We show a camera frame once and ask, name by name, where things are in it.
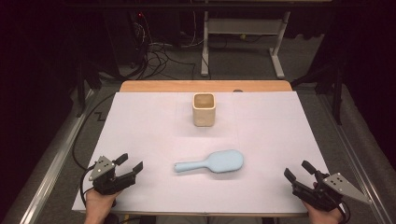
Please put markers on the white metal stand frame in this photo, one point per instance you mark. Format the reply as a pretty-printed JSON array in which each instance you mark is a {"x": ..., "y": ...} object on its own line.
[{"x": 244, "y": 26}]

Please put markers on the white table cover sheet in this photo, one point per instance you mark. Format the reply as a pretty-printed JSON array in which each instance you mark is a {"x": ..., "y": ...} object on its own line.
[{"x": 155, "y": 140}]

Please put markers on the person's right hand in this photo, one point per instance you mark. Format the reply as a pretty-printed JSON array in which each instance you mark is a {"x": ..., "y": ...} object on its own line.
[{"x": 325, "y": 217}]

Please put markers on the dark metal stand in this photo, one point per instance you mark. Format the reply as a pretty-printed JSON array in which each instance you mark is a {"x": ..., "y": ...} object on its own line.
[
  {"x": 337, "y": 93},
  {"x": 81, "y": 93}
]

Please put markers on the person's left hand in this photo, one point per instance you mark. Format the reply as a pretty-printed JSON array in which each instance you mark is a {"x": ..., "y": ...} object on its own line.
[{"x": 96, "y": 207}]

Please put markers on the aluminium floor rail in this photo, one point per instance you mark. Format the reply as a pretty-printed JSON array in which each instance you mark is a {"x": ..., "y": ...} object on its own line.
[
  {"x": 358, "y": 168},
  {"x": 51, "y": 168}
]

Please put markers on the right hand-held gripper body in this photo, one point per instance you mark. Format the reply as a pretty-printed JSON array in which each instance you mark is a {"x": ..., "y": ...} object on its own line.
[{"x": 323, "y": 194}]

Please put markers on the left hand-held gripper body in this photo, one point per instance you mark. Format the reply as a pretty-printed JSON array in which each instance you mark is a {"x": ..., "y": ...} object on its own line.
[{"x": 104, "y": 183}]

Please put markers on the light blue spatula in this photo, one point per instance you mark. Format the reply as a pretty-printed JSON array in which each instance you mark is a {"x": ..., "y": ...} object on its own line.
[{"x": 222, "y": 161}]

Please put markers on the cream square cup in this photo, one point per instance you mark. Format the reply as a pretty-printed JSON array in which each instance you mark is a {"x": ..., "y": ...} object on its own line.
[{"x": 204, "y": 116}]

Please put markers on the dark computer tower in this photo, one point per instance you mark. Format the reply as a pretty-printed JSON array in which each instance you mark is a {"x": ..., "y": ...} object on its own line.
[{"x": 124, "y": 40}]

